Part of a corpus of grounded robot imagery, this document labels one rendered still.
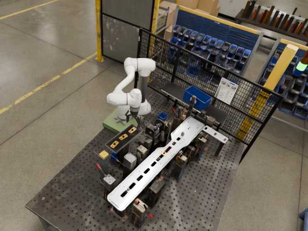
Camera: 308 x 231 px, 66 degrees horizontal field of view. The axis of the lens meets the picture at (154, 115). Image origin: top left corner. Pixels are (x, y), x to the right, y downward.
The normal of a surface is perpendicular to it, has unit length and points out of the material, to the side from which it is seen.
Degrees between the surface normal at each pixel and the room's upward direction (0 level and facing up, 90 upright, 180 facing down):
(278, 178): 0
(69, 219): 0
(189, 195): 0
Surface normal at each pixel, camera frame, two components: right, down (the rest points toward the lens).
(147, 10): -0.45, 0.59
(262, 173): 0.13, -0.71
